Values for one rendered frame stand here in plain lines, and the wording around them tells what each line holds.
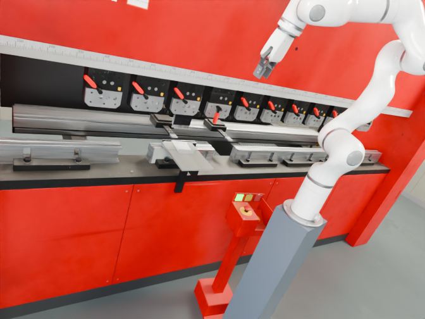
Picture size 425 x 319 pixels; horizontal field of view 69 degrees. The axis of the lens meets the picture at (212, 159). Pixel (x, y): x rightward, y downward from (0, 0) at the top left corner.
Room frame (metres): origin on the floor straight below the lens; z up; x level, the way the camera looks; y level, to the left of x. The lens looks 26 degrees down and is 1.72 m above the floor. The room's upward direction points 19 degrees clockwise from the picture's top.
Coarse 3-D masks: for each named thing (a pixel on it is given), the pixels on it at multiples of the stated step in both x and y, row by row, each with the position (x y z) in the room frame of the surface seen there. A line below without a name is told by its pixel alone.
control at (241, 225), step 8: (232, 200) 1.50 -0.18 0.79; (232, 208) 1.47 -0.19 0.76; (264, 208) 1.54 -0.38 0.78; (232, 216) 1.44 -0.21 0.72; (240, 216) 1.39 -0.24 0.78; (248, 216) 1.41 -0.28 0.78; (256, 216) 1.43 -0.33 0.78; (264, 216) 1.52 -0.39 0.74; (232, 224) 1.42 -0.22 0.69; (240, 224) 1.37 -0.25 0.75; (248, 224) 1.38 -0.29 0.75; (256, 224) 1.41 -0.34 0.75; (264, 224) 1.50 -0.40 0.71; (240, 232) 1.37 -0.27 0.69; (248, 232) 1.39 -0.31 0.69; (256, 232) 1.42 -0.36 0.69
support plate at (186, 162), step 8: (168, 144) 1.47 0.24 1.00; (192, 144) 1.57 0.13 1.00; (168, 152) 1.40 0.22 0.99; (176, 152) 1.42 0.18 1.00; (176, 160) 1.34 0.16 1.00; (184, 160) 1.36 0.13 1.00; (192, 160) 1.39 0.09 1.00; (200, 160) 1.42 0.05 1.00; (184, 168) 1.28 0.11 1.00; (192, 168) 1.31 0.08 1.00; (200, 168) 1.34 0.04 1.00; (208, 168) 1.36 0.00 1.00
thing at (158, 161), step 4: (156, 160) 1.44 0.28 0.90; (160, 160) 1.45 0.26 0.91; (172, 160) 1.50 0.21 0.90; (156, 164) 1.43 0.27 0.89; (160, 164) 1.42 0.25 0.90; (164, 164) 1.43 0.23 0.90; (168, 164) 1.44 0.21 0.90; (172, 164) 1.46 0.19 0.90; (176, 164) 1.47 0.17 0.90; (160, 168) 1.42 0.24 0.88; (164, 168) 1.44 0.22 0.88
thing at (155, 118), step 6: (156, 114) 1.74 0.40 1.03; (150, 120) 1.73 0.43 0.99; (156, 120) 1.67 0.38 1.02; (162, 120) 1.69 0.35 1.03; (168, 120) 1.71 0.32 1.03; (156, 126) 1.66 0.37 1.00; (162, 126) 1.68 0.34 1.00; (168, 126) 1.70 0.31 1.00; (168, 132) 1.61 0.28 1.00; (174, 138) 1.57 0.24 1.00
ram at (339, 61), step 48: (0, 0) 1.03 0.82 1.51; (48, 0) 1.11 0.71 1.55; (96, 0) 1.21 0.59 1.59; (192, 0) 1.44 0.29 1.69; (240, 0) 1.58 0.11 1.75; (288, 0) 1.74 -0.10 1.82; (0, 48) 1.03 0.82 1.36; (96, 48) 1.22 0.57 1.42; (144, 48) 1.34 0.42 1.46; (192, 48) 1.47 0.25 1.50; (240, 48) 1.63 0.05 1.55; (336, 48) 2.04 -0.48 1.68; (288, 96) 1.91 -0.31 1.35; (336, 96) 2.17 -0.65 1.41
